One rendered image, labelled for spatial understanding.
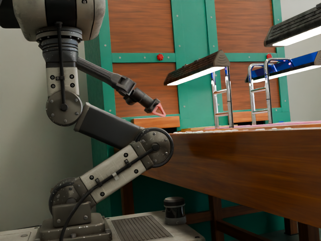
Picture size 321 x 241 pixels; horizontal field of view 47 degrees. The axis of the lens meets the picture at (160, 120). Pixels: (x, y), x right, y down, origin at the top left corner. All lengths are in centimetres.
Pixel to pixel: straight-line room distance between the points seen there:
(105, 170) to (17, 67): 204
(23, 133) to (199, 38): 151
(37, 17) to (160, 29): 144
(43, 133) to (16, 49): 68
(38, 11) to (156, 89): 139
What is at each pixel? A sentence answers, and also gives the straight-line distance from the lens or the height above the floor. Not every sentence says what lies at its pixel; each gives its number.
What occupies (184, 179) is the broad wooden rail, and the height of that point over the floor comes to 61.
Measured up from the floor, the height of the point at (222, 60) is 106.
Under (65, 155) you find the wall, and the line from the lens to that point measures 307.
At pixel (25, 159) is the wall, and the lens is 303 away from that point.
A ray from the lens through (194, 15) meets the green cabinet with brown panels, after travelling 257.
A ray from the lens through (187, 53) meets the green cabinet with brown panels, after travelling 248.
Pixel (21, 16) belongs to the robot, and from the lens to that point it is 111.
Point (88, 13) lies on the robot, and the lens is 110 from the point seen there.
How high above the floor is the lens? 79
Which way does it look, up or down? 1 degrees up
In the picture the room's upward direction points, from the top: 4 degrees counter-clockwise
